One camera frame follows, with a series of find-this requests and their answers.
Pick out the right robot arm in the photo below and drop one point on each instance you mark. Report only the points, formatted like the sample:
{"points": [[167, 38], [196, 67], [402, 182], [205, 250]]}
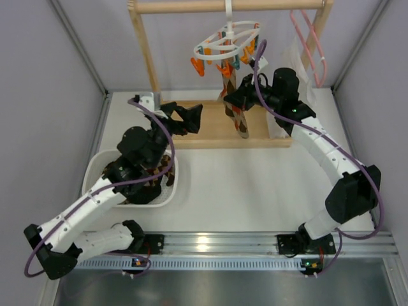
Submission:
{"points": [[355, 187]]}

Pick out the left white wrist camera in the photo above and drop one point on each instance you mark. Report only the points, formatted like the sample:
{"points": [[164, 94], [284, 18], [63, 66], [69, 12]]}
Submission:
{"points": [[150, 101]]}

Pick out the aluminium mounting rail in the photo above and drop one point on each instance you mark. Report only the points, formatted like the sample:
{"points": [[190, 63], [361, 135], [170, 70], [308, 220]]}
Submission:
{"points": [[220, 251]]}

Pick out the wooden clothes rack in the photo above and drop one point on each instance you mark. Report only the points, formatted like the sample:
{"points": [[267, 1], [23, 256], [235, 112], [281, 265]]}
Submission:
{"points": [[219, 131]]}

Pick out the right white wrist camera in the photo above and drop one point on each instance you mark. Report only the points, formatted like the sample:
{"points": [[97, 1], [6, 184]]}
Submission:
{"points": [[261, 64]]}

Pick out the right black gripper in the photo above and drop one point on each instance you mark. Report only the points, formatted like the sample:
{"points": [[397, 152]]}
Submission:
{"points": [[247, 94]]}

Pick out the pink clothes hanger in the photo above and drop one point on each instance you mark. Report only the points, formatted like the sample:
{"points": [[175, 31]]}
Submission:
{"points": [[319, 69]]}

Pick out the white perforated plastic basket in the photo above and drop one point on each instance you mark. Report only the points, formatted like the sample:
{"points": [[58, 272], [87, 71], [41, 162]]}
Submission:
{"points": [[98, 163]]}

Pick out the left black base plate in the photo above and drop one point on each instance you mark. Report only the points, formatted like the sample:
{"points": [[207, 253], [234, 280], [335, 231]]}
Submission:
{"points": [[153, 244]]}

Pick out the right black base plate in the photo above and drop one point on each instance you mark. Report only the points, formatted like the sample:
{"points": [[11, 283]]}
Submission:
{"points": [[290, 245]]}

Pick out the dark socks in basket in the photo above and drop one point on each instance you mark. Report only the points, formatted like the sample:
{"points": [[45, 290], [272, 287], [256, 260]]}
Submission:
{"points": [[153, 192]]}

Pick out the clear plastic bag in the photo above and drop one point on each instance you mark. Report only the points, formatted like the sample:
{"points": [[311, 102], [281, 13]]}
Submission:
{"points": [[291, 58]]}

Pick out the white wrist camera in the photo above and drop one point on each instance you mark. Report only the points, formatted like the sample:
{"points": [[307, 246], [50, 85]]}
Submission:
{"points": [[261, 64], [150, 101]]}

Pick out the white clip sock hanger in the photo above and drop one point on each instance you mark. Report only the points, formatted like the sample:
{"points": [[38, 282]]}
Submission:
{"points": [[229, 47]]}

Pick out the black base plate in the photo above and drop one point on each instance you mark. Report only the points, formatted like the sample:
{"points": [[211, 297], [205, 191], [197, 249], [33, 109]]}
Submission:
{"points": [[153, 244], [290, 245]]}

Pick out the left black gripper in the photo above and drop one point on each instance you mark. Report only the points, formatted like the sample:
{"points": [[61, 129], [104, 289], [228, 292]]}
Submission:
{"points": [[174, 116]]}

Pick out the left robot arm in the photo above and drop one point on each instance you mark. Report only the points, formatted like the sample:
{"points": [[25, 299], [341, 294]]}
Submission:
{"points": [[61, 243]]}

